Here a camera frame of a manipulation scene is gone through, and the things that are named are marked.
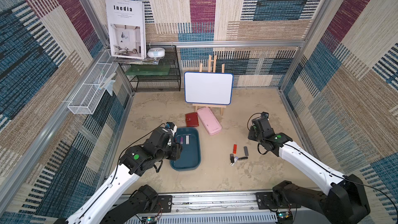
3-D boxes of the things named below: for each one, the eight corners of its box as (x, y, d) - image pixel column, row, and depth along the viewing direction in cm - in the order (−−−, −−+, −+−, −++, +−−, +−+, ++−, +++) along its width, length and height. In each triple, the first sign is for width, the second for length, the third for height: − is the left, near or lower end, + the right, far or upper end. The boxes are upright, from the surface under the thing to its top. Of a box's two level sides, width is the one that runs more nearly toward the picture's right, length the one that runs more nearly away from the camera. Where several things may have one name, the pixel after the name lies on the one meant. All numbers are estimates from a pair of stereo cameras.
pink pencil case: (211, 137, 97) (211, 135, 95) (195, 111, 110) (195, 109, 108) (223, 131, 99) (224, 129, 97) (207, 107, 112) (207, 104, 110)
